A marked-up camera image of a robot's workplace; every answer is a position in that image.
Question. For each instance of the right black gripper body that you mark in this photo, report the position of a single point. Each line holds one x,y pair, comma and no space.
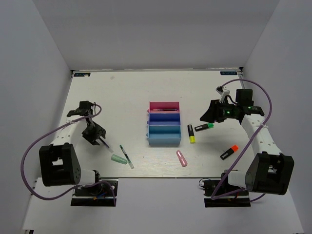
224,111

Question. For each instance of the green highlighter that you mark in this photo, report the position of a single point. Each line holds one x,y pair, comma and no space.
203,127

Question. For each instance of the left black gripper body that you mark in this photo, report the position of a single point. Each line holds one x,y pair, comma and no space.
93,132

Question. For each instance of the yellow highlighter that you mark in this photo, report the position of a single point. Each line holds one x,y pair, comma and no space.
191,134

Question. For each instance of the right corner label sticker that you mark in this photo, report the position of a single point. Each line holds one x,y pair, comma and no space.
228,73

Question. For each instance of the left corner label sticker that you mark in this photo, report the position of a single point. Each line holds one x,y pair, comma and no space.
82,74

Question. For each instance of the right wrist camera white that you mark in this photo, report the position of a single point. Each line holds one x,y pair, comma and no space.
223,93

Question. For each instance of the corner label sticker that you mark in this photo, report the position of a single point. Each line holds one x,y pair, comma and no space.
82,74
228,73

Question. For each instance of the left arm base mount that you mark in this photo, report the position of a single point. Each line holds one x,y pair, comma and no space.
101,195

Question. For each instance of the green eraser capsule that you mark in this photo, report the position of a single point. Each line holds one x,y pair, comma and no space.
118,159

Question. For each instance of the dark blue bin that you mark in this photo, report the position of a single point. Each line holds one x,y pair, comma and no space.
164,119

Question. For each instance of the pink bin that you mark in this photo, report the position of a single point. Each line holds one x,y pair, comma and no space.
163,105

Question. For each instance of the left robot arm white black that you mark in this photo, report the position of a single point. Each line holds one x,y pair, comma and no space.
59,163

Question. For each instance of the purple pen refill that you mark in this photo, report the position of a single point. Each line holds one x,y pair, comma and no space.
106,145

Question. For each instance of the green pen refill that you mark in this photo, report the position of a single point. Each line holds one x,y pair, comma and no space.
127,157

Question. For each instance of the pink eraser capsule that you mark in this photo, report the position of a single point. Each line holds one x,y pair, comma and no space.
181,158

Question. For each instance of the blue pen refill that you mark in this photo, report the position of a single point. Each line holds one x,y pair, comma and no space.
164,110

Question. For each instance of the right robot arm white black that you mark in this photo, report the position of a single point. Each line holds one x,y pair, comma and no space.
270,171

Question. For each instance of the orange highlighter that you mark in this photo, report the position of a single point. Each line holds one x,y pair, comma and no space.
229,152

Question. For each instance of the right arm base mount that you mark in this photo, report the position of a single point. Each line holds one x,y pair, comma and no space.
233,200

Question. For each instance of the light blue bin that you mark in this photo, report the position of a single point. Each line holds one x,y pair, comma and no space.
164,135

